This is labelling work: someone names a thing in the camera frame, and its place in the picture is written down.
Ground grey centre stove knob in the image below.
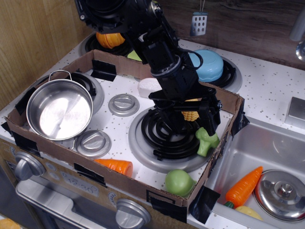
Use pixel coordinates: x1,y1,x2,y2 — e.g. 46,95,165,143
108,94,140,117

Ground front right black burner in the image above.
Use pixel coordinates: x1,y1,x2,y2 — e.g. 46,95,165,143
141,109,199,161

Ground orange toy carrot half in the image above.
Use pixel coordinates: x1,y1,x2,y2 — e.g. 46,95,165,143
94,159,133,177

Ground hanging slotted spatula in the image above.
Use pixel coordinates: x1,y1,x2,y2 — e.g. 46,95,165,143
190,0,208,37

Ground steel pot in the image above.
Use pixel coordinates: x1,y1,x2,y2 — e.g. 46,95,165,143
26,70,93,141

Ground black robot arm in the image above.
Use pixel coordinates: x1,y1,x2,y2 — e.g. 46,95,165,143
75,0,221,136

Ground green plastic plate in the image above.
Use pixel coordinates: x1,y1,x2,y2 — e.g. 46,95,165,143
127,50,142,62

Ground orange toy pumpkin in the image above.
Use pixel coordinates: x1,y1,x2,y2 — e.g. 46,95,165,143
95,32,125,49

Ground black burner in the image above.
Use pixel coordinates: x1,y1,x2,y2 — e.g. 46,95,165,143
31,73,97,97
204,58,236,88
141,109,199,161
83,34,133,57

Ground green toy pear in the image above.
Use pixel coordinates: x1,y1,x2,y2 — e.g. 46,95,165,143
165,169,196,197

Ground orange toy at corner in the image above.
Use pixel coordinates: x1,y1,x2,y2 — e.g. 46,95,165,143
0,219,21,229

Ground left oven dial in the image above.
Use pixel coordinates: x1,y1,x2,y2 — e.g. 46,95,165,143
15,152,46,181

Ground grey front stove knob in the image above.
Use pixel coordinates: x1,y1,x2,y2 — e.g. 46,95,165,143
75,130,112,159

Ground back left black burner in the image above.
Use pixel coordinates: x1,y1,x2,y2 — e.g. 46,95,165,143
83,34,133,57

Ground silver faucet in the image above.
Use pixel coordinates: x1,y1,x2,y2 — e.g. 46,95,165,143
289,8,305,62

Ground cardboard fence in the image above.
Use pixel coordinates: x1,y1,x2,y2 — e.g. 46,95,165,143
6,49,245,208

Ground steel pot lid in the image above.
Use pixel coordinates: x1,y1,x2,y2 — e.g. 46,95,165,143
254,169,305,222

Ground white toy cheese wedge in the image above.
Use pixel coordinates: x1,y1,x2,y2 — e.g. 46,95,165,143
137,78,162,98

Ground grey stove knob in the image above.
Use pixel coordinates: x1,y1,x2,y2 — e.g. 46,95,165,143
75,130,112,159
108,94,140,117

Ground right oven dial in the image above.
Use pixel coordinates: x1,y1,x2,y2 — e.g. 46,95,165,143
115,198,151,229

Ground green toy broccoli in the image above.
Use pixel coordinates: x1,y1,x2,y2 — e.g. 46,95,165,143
195,127,220,157

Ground yellow toy lemon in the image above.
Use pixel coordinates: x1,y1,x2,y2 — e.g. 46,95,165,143
235,206,263,221

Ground oven dial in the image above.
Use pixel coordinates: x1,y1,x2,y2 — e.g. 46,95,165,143
115,198,151,229
15,152,46,181

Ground front left black burner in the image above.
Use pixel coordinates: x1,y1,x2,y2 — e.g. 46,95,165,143
31,73,97,97

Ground silver sink basin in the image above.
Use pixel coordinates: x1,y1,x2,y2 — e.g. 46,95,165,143
206,119,305,229

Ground oven door handle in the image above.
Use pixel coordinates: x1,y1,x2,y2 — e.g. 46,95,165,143
16,179,118,229

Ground yellow toy corn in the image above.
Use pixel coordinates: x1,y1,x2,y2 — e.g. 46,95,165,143
182,111,199,122

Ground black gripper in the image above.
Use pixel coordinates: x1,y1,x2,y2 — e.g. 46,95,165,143
149,66,221,136

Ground back right black burner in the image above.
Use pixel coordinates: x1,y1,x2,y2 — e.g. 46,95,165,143
204,58,236,88

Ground blue plastic bowl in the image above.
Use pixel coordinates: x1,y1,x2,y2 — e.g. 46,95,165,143
194,49,224,83

